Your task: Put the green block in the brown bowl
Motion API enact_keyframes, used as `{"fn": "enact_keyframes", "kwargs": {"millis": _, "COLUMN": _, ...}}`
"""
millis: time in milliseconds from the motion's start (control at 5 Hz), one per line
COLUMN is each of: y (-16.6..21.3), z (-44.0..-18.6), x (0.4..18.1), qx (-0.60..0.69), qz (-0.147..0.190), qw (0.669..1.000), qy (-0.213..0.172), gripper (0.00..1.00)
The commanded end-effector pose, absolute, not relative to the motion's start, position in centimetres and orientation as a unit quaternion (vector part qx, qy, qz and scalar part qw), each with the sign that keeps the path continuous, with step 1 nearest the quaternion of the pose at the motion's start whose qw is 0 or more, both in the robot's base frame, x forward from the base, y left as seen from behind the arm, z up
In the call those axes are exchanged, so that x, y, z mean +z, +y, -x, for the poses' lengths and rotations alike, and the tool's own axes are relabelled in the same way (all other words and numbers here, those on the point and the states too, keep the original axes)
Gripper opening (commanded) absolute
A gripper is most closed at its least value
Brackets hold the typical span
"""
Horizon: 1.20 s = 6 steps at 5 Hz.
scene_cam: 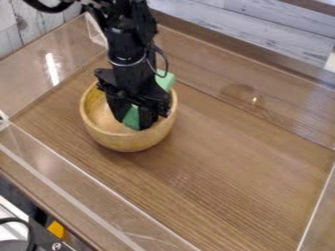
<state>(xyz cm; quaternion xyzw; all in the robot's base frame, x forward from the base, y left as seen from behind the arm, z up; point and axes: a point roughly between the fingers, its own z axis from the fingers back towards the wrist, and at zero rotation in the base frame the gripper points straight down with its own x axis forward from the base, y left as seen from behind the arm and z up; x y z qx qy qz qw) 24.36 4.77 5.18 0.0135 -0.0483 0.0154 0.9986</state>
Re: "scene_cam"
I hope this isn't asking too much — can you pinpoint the clear acrylic tray wall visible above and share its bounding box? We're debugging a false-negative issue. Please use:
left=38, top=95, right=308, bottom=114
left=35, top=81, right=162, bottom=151
left=0, top=111, right=201, bottom=251

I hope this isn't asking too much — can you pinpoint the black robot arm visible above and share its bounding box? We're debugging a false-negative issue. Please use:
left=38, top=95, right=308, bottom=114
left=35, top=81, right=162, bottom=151
left=25, top=0, right=171, bottom=130

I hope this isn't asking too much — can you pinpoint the brown wooden bowl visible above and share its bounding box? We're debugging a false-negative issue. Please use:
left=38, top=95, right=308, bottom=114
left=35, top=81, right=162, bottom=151
left=79, top=82, right=178, bottom=152

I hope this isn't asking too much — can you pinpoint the green rectangular block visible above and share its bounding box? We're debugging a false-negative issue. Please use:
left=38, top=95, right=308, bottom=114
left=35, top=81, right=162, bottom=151
left=123, top=73, right=175, bottom=130

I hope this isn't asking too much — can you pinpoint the black cable bottom left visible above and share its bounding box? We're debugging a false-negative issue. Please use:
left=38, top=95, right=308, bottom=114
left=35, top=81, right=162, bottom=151
left=0, top=217, right=38, bottom=251

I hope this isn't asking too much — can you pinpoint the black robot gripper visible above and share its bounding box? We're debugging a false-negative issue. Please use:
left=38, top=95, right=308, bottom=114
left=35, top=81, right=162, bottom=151
left=95, top=52, right=171, bottom=130

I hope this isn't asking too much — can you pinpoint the yellow and black device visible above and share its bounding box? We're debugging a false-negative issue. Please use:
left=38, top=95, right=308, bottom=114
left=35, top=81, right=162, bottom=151
left=30, top=208, right=91, bottom=251

